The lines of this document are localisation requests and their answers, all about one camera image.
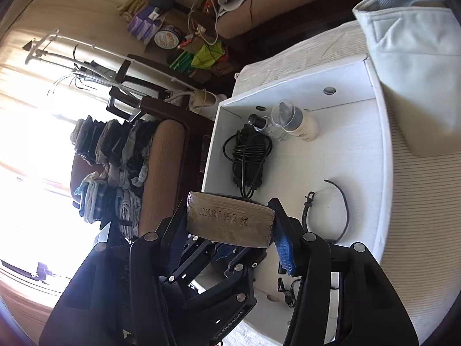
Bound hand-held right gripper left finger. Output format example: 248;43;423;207
38;211;188;346

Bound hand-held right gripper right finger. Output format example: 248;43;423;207
268;198;420;346

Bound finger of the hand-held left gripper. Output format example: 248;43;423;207
164;237;217;285
223;248;267;279

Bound small black printed box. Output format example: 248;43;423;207
185;191;277;249

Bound black smart band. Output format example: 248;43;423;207
302;179;349;244

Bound white storage box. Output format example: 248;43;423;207
200;55;392;343

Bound black charger cable bundle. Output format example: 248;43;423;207
222;124;274;199

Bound clear perfume bottle black cap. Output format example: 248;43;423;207
247;113;289;141

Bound cream bottle clear cap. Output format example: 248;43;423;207
270;99;320;141

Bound dark wooden chair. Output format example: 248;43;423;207
108;56;217;242

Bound pile of folded clothes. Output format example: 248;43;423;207
70;115;159;238

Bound white steamer base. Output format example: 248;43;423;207
189;90;227;119

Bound green plastic bags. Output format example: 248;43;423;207
169;41;227;71

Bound round printed tin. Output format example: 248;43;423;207
154;25;181;50

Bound white fabric tote bag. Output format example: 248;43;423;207
352;0;461;157

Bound purple packets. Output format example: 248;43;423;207
127;7;161;40

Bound white drying rack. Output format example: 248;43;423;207
23;27;202;91

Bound brown sofa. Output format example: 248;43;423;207
216;0;433;40

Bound straw rope bundle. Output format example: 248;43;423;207
119;0;148;20

